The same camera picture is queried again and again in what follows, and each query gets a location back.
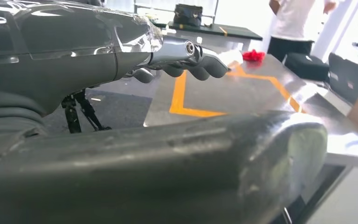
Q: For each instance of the person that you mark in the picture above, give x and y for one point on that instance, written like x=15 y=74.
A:
x=290 y=21

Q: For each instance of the white desk panel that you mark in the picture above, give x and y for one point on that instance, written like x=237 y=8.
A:
x=352 y=201

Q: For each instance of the black bag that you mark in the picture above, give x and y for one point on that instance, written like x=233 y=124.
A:
x=188 y=15

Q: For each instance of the black carrying case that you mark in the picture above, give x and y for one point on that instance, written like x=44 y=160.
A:
x=352 y=80
x=305 y=66

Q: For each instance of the red crumpled object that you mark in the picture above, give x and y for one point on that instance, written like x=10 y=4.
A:
x=253 y=55

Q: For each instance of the small white object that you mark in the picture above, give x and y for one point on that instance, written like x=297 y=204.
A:
x=233 y=55

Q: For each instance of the black tripod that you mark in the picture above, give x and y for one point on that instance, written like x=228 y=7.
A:
x=72 y=117

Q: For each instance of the stainless steel workbench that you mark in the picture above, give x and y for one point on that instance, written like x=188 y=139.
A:
x=228 y=95

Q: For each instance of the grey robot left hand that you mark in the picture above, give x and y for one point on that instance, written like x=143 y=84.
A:
x=74 y=61

